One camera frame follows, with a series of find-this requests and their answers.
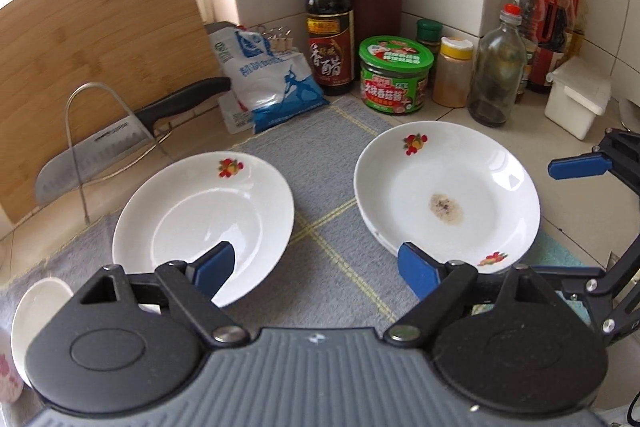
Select yellow cap spice jar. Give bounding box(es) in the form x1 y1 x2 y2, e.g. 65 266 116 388
432 37 474 108

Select green cap spice jar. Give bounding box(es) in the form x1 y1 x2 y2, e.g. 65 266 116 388
416 19 445 74

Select white bowl pink floral print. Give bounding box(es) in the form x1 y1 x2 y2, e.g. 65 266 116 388
11 277 74 388

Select white plate with fruit print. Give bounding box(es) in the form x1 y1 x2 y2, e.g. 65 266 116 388
356 202 522 276
354 122 542 275
112 151 295 308

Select grey checked mat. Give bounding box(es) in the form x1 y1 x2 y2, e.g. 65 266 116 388
0 97 591 415

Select white plastic container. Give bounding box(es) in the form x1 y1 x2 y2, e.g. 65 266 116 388
544 56 613 141

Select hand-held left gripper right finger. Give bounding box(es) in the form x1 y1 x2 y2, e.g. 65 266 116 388
382 242 565 348

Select small pink floral cup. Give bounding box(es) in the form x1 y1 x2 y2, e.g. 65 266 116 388
0 326 24 404

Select white and blue salt bag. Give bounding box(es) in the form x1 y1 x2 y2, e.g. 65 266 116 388
207 22 331 136

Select dark vinegar bottle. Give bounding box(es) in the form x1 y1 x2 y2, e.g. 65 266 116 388
306 0 356 96

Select red label sauce bottle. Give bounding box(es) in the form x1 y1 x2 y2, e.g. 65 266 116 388
527 0 574 95

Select cleaver with black handle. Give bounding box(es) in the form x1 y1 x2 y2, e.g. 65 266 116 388
35 77 232 206

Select bamboo cutting board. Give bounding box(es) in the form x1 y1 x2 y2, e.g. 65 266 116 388
0 0 222 224

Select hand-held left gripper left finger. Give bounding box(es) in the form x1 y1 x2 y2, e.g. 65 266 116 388
72 241 251 349

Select dark soy sauce bottle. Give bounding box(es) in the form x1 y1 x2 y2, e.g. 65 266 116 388
512 0 545 104

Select metal wire rack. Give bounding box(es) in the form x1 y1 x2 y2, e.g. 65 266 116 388
65 82 174 224

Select green lid sauce jar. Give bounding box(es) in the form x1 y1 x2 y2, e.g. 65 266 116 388
358 36 435 115

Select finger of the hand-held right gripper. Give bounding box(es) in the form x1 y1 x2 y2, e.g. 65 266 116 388
547 128 640 198
559 241 640 349

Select yellow oil bottle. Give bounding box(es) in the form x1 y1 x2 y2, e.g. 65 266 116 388
562 0 589 58

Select bundle of wooden clothespins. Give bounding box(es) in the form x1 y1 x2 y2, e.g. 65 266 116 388
260 26 297 56

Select glass bottle with red cap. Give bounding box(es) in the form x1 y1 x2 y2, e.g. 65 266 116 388
467 3 529 128

